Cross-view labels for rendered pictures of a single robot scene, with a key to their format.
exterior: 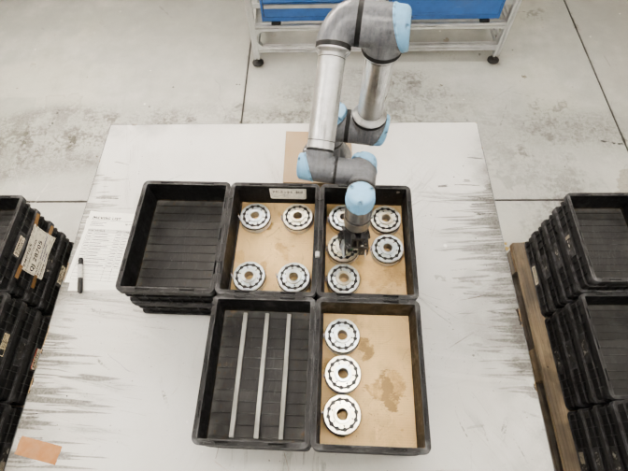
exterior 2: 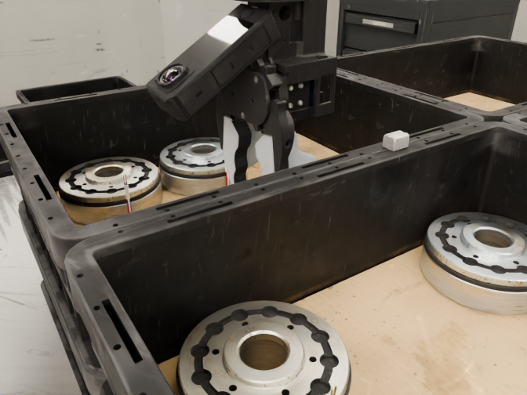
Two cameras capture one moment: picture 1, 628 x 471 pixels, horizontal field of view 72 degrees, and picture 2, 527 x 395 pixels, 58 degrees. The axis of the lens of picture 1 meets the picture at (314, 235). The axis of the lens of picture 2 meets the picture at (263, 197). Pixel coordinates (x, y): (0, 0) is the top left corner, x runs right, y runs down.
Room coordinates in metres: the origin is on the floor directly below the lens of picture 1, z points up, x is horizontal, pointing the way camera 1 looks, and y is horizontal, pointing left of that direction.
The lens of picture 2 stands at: (0.88, 0.22, 1.08)
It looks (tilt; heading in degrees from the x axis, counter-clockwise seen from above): 28 degrees down; 232
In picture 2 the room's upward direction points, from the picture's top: straight up
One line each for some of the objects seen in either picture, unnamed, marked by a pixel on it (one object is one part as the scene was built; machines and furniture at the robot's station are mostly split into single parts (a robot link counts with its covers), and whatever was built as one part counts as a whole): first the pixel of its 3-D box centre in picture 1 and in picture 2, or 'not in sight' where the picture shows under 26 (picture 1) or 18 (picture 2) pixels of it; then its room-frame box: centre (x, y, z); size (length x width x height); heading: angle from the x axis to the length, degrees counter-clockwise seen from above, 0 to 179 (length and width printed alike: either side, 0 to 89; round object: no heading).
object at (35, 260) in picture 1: (37, 251); not in sight; (0.91, 1.24, 0.41); 0.31 x 0.02 x 0.16; 177
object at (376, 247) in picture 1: (387, 248); (203, 154); (0.62, -0.24, 0.86); 0.10 x 0.10 x 0.01
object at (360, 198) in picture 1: (359, 203); not in sight; (0.62, -0.13, 1.15); 0.09 x 0.08 x 0.11; 169
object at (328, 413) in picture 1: (342, 414); not in sight; (0.13, -0.05, 0.86); 0.10 x 0.10 x 0.01
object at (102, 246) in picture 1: (105, 249); not in sight; (0.75, 0.78, 0.70); 0.33 x 0.23 x 0.01; 177
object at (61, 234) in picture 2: (365, 238); (234, 125); (0.63, -0.16, 0.92); 0.40 x 0.30 x 0.02; 175
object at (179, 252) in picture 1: (181, 241); not in sight; (0.68, 0.44, 0.87); 0.40 x 0.30 x 0.11; 175
